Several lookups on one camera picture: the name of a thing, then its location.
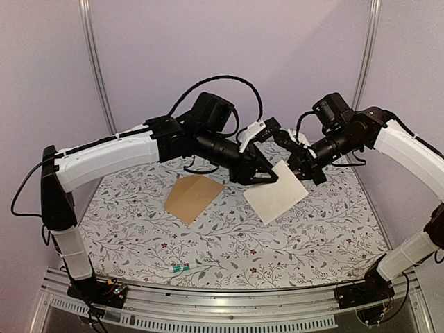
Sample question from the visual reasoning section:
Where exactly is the left aluminium frame post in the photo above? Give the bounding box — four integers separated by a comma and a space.
78, 0, 117, 135

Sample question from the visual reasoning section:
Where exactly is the brown kraft envelope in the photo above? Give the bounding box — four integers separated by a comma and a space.
164, 175, 225, 225

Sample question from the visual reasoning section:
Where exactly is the aluminium front rail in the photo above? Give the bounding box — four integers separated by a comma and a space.
28, 268, 437, 332

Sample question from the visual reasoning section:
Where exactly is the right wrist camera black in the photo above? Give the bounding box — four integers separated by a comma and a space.
273, 130, 299, 150

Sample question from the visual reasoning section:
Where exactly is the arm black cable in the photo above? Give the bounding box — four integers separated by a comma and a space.
294, 110, 318, 139
168, 73, 266, 139

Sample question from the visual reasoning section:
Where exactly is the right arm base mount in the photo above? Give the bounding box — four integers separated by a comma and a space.
334, 280, 395, 309

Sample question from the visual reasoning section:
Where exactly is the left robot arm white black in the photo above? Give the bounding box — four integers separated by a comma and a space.
40, 92, 278, 301

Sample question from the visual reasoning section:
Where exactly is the cream letter paper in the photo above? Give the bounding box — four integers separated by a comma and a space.
244, 160, 309, 225

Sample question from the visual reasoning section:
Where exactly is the right aluminium frame post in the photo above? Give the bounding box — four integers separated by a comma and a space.
352, 0, 382, 110

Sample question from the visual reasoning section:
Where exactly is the green white glue stick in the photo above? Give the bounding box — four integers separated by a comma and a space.
169, 263, 197, 273

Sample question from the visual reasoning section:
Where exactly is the aluminium frame post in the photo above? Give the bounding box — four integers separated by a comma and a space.
352, 0, 382, 110
78, 0, 117, 135

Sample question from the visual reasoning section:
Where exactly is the floral patterned table mat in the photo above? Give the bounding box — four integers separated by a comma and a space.
80, 158, 387, 289

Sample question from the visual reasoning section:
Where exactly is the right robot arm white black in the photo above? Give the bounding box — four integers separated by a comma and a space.
288, 92, 443, 302

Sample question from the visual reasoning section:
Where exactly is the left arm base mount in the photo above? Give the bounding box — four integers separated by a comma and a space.
67, 277, 128, 309

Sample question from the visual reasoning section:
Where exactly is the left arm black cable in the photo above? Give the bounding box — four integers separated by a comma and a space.
168, 73, 266, 139

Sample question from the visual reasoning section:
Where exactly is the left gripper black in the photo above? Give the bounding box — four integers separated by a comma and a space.
196, 128, 280, 187

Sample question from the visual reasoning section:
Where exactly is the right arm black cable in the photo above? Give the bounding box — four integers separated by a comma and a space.
294, 110, 318, 139

